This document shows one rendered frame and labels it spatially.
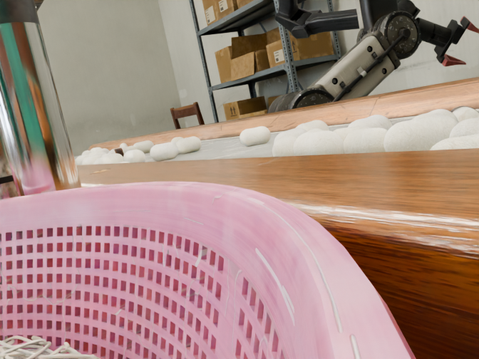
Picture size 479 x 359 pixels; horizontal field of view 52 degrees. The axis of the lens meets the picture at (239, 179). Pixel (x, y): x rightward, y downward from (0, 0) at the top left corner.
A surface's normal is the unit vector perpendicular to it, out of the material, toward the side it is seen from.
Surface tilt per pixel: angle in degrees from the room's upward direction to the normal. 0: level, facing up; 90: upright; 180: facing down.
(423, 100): 45
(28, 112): 90
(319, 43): 90
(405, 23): 89
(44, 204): 75
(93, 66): 90
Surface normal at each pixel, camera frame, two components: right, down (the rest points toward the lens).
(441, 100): -0.73, -0.51
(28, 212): -0.47, -0.04
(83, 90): 0.50, 0.02
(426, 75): -0.84, 0.24
